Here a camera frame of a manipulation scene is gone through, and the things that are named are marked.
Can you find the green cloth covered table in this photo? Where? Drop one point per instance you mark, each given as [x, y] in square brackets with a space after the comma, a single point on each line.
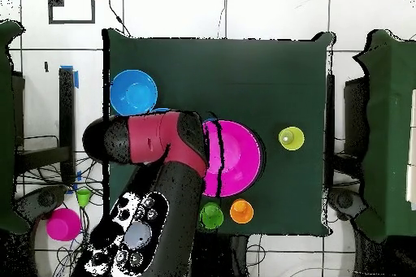
[6, 46]
[386, 127]

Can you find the black stand frame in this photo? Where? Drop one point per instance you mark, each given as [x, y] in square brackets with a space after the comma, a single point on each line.
[66, 121]

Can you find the blue tape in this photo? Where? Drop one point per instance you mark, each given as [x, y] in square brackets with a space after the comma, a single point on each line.
[76, 80]

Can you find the pink cup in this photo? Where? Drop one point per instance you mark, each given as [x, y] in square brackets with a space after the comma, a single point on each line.
[63, 224]

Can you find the black equipment base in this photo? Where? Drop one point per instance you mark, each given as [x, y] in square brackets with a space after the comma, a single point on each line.
[346, 200]
[42, 199]

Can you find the black post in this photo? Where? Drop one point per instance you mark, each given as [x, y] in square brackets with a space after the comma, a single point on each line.
[330, 121]

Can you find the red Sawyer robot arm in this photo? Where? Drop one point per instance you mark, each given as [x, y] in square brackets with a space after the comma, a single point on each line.
[175, 192]

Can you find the small green cup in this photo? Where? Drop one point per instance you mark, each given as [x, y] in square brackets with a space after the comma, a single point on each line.
[83, 196]

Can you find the large blue bowl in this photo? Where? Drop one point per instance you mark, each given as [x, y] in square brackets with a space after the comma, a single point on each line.
[133, 93]
[161, 110]

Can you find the black box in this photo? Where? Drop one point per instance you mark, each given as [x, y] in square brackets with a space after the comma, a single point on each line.
[356, 117]

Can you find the orange cup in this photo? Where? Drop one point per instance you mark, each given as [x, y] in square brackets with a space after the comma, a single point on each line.
[242, 211]

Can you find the large pink bowl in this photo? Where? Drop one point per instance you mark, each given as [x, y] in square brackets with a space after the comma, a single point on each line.
[240, 160]

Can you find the dark green table cloth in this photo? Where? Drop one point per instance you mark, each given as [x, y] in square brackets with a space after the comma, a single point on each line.
[279, 78]

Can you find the yellow ribbed cup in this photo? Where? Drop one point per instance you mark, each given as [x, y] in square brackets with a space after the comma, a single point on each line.
[293, 140]

